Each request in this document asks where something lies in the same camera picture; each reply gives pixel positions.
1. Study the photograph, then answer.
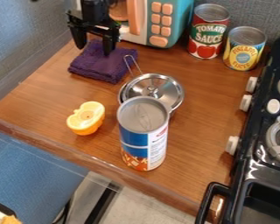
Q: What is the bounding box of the yellow pineapple can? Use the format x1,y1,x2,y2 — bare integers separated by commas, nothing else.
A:
221,25,269,72

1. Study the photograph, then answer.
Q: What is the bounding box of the silver pot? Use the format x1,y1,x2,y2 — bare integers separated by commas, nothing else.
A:
116,54,186,118

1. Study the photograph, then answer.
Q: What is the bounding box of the blue and white can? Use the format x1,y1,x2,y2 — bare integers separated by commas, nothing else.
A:
115,95,172,172

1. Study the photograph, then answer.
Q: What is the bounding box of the purple cloth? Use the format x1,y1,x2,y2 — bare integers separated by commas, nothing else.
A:
66,39,139,85

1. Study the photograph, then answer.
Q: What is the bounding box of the toy stove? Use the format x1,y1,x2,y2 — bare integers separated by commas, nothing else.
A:
193,34,280,224

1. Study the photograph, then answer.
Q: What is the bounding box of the toy microwave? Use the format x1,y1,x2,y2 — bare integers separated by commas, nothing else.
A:
107,0,195,49

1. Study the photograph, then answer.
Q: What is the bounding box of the orange toy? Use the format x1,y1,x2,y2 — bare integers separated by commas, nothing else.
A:
65,101,107,137

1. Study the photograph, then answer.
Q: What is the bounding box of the red tomato sauce can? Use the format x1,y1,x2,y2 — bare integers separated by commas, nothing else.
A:
185,3,232,60

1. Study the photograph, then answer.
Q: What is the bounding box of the silver pot lid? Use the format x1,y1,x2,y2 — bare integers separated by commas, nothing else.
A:
121,73,186,111

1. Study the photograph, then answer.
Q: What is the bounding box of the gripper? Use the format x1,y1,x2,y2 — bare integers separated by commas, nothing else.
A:
65,0,123,57

